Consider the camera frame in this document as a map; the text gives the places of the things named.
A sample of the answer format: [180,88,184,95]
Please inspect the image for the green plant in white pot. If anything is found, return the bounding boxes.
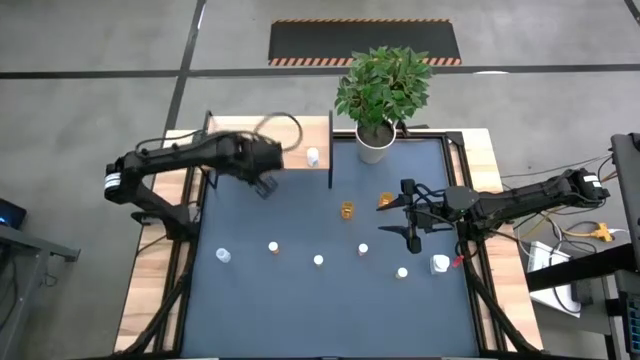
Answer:
[333,45,434,165]

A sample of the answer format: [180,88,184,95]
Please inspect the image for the wooden shelf with black legs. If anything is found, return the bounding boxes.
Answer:
[202,110,335,190]

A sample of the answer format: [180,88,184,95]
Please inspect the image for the white flat box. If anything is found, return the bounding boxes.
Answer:
[527,240,584,317]

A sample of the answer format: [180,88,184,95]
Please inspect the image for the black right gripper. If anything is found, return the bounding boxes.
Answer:
[375,178,446,255]

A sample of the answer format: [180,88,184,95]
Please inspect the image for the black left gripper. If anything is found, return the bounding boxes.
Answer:
[232,137,285,200]

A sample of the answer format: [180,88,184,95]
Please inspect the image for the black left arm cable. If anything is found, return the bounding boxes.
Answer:
[134,112,305,154]

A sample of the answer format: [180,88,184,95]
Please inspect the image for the yellow cable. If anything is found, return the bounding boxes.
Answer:
[517,199,619,241]

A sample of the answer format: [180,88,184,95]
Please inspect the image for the grey metal desk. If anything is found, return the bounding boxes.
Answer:
[0,223,81,360]

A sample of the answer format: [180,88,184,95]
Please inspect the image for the dark computer monitor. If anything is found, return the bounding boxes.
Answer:
[609,132,640,254]

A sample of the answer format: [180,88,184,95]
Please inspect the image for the black hazard-striped floor mat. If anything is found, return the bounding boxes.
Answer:
[267,18,463,68]

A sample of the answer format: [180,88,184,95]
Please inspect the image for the black desk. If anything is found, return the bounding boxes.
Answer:
[524,243,640,360]

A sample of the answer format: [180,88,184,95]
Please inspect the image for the black metal rig frame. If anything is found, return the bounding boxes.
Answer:
[114,110,544,360]

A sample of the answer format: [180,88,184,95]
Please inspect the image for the blue-grey table mat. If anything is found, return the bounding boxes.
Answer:
[179,138,481,359]

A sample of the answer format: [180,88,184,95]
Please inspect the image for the yellow power plug splitter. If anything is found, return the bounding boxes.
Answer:
[589,222,614,244]

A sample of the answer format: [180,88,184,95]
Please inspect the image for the dark laptop with blue light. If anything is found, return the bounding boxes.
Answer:
[0,197,29,230]

